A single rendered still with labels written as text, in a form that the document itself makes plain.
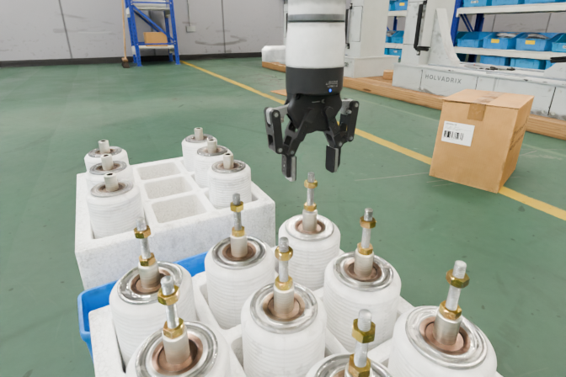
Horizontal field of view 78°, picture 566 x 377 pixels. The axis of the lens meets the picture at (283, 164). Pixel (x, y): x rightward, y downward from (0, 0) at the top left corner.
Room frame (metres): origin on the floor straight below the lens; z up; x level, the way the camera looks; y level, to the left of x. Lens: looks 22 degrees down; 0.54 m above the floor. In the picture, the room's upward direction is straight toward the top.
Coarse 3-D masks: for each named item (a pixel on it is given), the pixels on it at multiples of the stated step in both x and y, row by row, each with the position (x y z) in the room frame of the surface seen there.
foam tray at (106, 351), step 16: (208, 304) 0.43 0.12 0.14; (400, 304) 0.38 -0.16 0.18; (96, 320) 0.35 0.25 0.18; (112, 320) 0.35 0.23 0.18; (208, 320) 0.35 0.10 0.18; (96, 336) 0.33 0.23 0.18; (112, 336) 0.33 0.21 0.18; (224, 336) 0.33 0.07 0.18; (240, 336) 0.33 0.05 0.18; (96, 352) 0.30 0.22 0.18; (112, 352) 0.30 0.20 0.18; (240, 352) 0.33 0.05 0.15; (336, 352) 0.30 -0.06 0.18; (368, 352) 0.31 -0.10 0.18; (384, 352) 0.30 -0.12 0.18; (96, 368) 0.28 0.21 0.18; (112, 368) 0.28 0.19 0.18; (240, 368) 0.28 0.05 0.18
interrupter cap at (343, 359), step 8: (328, 360) 0.23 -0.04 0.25; (336, 360) 0.23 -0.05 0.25; (344, 360) 0.23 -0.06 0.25; (320, 368) 0.23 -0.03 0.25; (328, 368) 0.23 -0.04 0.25; (336, 368) 0.23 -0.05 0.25; (344, 368) 0.23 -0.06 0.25; (376, 368) 0.23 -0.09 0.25; (320, 376) 0.22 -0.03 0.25; (328, 376) 0.22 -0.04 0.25; (336, 376) 0.22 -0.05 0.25; (376, 376) 0.22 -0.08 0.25; (384, 376) 0.22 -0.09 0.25
